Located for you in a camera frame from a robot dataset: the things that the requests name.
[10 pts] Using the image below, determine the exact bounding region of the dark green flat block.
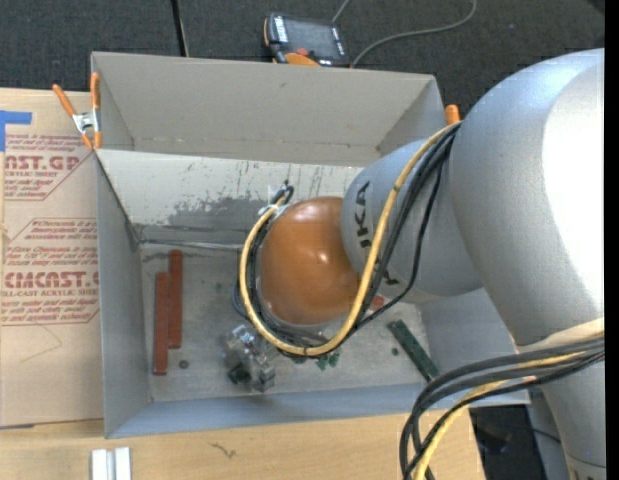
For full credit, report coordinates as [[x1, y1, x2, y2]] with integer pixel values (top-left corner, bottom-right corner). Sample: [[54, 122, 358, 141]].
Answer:
[[386, 319, 440, 383]]

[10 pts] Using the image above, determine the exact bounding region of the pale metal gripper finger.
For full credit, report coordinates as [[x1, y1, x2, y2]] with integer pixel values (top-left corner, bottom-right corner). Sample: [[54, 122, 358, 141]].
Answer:
[[257, 360, 278, 394], [227, 363, 254, 386]]

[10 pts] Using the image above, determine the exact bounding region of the brown cardboard board, red print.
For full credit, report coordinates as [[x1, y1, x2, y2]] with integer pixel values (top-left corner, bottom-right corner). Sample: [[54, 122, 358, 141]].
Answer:
[[0, 86, 106, 430]]

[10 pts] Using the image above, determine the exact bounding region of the grey metal bin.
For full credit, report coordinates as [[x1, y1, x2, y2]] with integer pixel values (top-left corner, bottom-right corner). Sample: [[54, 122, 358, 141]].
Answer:
[[90, 51, 531, 440]]

